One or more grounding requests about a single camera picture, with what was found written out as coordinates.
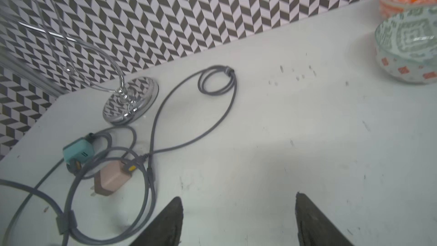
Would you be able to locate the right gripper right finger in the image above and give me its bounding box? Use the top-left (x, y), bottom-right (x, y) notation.
top-left (295, 192), bottom-right (353, 246)

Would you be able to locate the green patterned bowl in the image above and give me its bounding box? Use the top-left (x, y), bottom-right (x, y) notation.
top-left (374, 6), bottom-right (437, 84)

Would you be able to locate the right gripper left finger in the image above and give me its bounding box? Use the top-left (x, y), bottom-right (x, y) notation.
top-left (130, 197), bottom-right (184, 246)

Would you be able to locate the chrome wire cup stand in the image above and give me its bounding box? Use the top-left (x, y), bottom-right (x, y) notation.
top-left (1, 0), bottom-right (159, 126)

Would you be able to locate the teal usb charger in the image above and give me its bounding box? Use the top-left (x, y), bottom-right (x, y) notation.
top-left (63, 133), bottom-right (95, 175)

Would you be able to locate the pink charger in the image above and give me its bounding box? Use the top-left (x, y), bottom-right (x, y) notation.
top-left (92, 161), bottom-right (132, 197)

